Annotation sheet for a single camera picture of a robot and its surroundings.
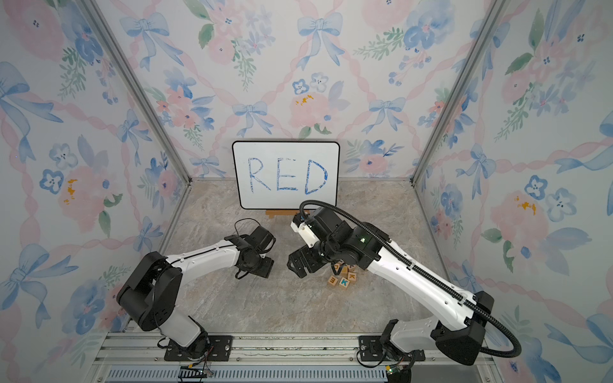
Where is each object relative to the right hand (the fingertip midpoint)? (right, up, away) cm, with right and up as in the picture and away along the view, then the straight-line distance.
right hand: (302, 256), depth 67 cm
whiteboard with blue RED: (-9, +26, +28) cm, 39 cm away
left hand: (-15, -9, +22) cm, 28 cm away
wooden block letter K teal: (+14, -13, +18) cm, 26 cm away
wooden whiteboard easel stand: (-13, +11, +32) cm, 36 cm away
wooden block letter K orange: (+17, -11, +18) cm, 28 cm away
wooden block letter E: (+10, -13, +18) cm, 25 cm away
